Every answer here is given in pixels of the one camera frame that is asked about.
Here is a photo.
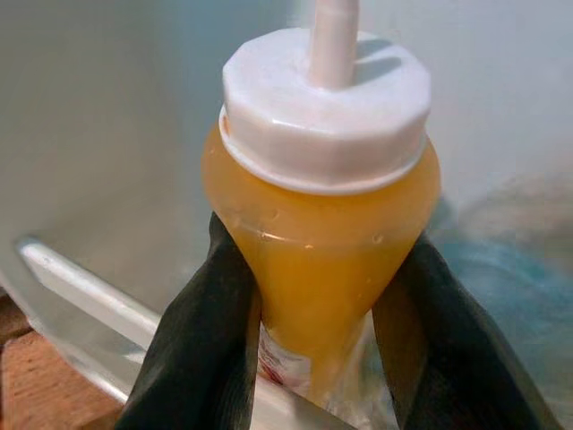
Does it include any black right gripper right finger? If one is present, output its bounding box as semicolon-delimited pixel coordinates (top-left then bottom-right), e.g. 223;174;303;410
372;233;561;430

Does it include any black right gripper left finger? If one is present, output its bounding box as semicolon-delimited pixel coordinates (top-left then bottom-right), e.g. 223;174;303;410
114;211;264;430

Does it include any yellow sauce bottle white cap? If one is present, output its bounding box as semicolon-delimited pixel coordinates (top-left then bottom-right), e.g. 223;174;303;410
200;0;443;430

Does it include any brown wooden board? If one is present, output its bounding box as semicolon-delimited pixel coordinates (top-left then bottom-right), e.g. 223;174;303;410
0;286;130;430

